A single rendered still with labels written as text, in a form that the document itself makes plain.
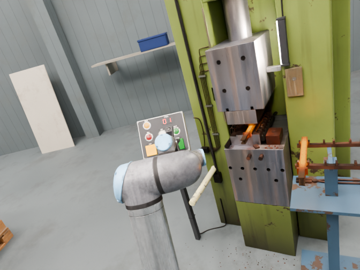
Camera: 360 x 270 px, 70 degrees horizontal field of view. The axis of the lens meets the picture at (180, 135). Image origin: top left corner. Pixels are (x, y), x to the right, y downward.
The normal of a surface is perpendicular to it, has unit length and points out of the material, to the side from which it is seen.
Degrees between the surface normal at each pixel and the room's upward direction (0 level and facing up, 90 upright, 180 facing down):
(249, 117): 90
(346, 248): 0
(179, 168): 62
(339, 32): 90
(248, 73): 90
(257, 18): 90
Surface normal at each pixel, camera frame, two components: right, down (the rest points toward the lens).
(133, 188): -0.11, 0.08
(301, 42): -0.46, 0.46
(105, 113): -0.04, 0.40
